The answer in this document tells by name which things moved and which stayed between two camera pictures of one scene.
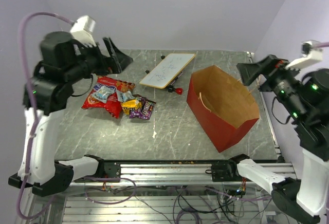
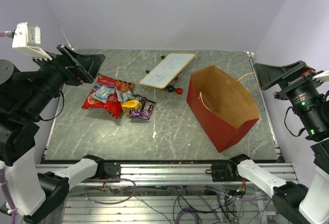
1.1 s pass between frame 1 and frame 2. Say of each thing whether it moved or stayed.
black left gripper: moved
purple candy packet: stayed
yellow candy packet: stayed
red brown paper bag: stayed
